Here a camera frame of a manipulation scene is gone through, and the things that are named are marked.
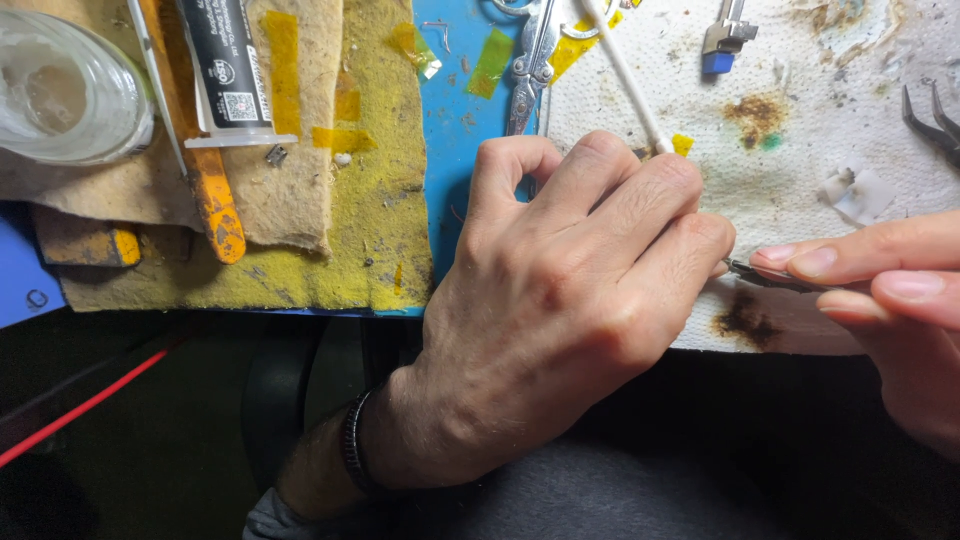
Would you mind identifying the person's right hand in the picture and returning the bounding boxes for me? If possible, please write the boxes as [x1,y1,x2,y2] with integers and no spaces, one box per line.
[750,210,960,460]

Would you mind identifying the black paste syringe tube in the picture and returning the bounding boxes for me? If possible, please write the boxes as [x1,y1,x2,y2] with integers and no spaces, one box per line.
[174,0,300,150]

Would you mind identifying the clear glass jar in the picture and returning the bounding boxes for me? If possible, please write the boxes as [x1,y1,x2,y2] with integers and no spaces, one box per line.
[0,7,157,167]

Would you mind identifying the silver metal scissors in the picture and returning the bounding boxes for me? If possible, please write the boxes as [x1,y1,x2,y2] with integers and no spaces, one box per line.
[491,0,625,138]

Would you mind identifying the crumpled yellow tape piece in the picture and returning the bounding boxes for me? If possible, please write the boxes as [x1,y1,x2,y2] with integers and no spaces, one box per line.
[388,20,444,81]

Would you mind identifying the long yellow tape strip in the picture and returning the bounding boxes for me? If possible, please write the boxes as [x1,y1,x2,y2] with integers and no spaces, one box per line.
[261,9,303,138]

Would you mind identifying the metal clip with blue tip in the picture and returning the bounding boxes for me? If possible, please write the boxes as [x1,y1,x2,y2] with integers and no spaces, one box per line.
[701,0,759,75]

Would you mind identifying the black pointed tweezers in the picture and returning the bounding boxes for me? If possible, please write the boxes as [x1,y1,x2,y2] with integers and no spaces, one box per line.
[900,81,960,171]

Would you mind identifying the orange handled worn tool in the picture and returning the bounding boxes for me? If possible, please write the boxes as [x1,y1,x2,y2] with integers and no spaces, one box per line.
[137,0,248,266]

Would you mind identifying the grey sleeve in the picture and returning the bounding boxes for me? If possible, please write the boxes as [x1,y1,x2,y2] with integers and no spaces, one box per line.
[241,486,391,540]

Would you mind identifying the blue work mat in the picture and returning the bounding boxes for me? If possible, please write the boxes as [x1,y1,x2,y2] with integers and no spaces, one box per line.
[255,0,555,319]

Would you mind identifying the wide yellow tape piece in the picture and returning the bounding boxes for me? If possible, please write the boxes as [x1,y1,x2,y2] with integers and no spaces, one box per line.
[546,7,625,87]

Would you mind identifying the black beaded bracelet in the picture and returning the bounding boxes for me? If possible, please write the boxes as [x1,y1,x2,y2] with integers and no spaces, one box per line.
[341,384,388,496]

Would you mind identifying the orange worn block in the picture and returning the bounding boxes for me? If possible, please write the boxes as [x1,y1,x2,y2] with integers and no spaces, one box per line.
[31,205,143,269]

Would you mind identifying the green tape piece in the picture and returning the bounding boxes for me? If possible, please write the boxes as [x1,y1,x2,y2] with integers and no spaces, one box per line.
[465,27,516,101]

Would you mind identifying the person's left hand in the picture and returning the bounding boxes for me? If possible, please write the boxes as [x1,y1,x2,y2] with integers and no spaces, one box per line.
[361,129,738,494]

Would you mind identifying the white cotton swab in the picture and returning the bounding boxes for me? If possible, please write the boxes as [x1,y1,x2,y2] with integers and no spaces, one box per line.
[581,0,677,156]

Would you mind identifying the beige felt cloth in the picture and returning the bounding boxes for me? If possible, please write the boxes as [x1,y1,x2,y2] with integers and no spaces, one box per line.
[0,0,346,258]

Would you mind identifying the red cable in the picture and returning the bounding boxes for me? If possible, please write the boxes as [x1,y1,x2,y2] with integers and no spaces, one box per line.
[0,343,181,471]

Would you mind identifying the yellow sponge cloth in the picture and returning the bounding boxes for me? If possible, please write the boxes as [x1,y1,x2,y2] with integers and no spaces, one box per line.
[58,0,435,314]

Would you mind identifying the light blue sheet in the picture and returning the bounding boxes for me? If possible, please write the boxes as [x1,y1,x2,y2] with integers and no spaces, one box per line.
[0,202,70,331]

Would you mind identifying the stained white paper towel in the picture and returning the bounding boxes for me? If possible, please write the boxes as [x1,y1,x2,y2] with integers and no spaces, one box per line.
[541,0,960,357]

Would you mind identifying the metal tweezers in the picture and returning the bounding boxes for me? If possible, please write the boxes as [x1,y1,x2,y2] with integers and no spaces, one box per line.
[723,257,875,295]

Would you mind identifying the short yellow tape strip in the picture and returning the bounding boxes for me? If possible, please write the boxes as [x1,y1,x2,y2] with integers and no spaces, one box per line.
[310,125,379,156]

